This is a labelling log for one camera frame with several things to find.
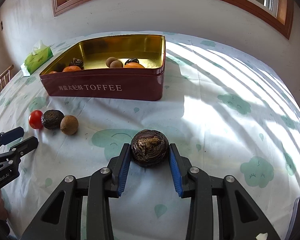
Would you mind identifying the red cherry tomato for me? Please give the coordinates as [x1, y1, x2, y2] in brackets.
[29, 110, 43, 129]

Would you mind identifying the wrinkled dark fruit back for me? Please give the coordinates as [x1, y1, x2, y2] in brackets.
[41, 109, 64, 129]

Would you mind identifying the wrinkled dark fruit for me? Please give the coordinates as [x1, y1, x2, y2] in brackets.
[41, 109, 64, 129]
[69, 57, 84, 69]
[130, 129, 169, 168]

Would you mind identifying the brown longan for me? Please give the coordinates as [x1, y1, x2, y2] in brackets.
[109, 60, 123, 68]
[106, 57, 117, 67]
[60, 115, 79, 135]

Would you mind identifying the large front mandarin orange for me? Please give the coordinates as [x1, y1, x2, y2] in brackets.
[63, 66, 81, 72]

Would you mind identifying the small orange kumquat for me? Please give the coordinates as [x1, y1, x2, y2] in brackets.
[124, 62, 144, 69]

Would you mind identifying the dark purple plum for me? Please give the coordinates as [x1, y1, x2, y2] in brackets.
[125, 58, 139, 64]

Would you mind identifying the wooden chair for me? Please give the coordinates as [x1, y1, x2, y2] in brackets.
[0, 64, 14, 92]

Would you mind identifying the dark chair back right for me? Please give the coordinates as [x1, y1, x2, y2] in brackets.
[285, 197, 300, 239]

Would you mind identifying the green tissue pack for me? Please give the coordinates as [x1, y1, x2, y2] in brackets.
[20, 40, 53, 77]

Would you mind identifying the cloud pattern tablecloth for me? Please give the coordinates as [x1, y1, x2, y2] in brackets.
[0, 33, 300, 239]

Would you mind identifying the red toffee tin box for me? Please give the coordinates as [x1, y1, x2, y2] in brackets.
[39, 34, 166, 101]

